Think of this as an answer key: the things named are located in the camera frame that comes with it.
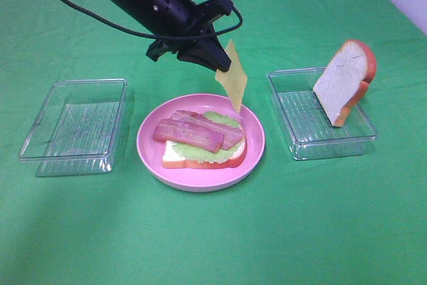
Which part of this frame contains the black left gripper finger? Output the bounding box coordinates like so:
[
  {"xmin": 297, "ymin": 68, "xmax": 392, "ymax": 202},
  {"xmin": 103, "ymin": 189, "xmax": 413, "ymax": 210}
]
[{"xmin": 177, "ymin": 37, "xmax": 232, "ymax": 72}]

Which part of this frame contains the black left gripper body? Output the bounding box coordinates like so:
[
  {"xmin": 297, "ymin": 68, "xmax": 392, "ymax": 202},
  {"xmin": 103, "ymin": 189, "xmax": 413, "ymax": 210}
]
[{"xmin": 145, "ymin": 0, "xmax": 233, "ymax": 61}]

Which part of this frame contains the yellow cheese slice toy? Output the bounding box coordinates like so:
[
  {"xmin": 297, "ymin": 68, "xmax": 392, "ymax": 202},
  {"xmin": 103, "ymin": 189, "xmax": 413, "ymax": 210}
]
[{"xmin": 215, "ymin": 39, "xmax": 248, "ymax": 113}]

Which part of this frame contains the bacon strip toy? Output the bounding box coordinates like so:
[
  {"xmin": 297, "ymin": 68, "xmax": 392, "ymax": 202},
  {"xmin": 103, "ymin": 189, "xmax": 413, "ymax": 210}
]
[
  {"xmin": 171, "ymin": 110, "xmax": 244, "ymax": 150},
  {"xmin": 152, "ymin": 119, "xmax": 224, "ymax": 153}
]

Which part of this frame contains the green lettuce leaf toy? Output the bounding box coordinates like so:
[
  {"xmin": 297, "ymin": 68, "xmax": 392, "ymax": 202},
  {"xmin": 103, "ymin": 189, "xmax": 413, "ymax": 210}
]
[{"xmin": 162, "ymin": 110, "xmax": 247, "ymax": 169}]

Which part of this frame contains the bread slice toy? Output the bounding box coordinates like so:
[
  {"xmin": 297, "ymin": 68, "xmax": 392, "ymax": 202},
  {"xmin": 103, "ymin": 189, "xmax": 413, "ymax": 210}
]
[
  {"xmin": 162, "ymin": 139, "xmax": 247, "ymax": 170},
  {"xmin": 313, "ymin": 39, "xmax": 377, "ymax": 127}
]

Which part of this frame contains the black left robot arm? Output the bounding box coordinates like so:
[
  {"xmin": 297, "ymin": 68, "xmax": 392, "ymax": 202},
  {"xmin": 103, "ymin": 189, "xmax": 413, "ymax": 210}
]
[{"xmin": 61, "ymin": 0, "xmax": 236, "ymax": 72}]

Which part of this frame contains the pink round plate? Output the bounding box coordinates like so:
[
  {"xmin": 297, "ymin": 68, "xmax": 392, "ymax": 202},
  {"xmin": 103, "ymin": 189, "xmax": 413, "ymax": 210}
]
[{"xmin": 136, "ymin": 93, "xmax": 266, "ymax": 192}]

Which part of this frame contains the clear right bread tray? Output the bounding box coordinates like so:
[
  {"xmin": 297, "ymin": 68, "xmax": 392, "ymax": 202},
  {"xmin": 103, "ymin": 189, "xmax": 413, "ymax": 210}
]
[{"xmin": 267, "ymin": 67, "xmax": 378, "ymax": 160}]

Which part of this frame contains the leaning bread slice toy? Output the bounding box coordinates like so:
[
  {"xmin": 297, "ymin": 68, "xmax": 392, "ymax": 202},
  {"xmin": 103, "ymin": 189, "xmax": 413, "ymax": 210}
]
[{"xmin": 313, "ymin": 39, "xmax": 377, "ymax": 127}]

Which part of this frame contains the clear left ingredient tray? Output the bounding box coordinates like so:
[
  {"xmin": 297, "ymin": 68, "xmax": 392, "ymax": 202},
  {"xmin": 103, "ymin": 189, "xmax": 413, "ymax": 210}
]
[{"xmin": 18, "ymin": 78, "xmax": 127, "ymax": 177}]

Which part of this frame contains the green tablecloth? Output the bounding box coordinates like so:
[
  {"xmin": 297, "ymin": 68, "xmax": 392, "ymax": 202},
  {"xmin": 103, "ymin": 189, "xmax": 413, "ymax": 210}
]
[{"xmin": 1, "ymin": 0, "xmax": 426, "ymax": 284}]

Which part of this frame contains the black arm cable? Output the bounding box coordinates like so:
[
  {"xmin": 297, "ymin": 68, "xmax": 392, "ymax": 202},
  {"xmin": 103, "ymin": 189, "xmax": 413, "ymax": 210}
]
[{"xmin": 23, "ymin": 0, "xmax": 244, "ymax": 41}]

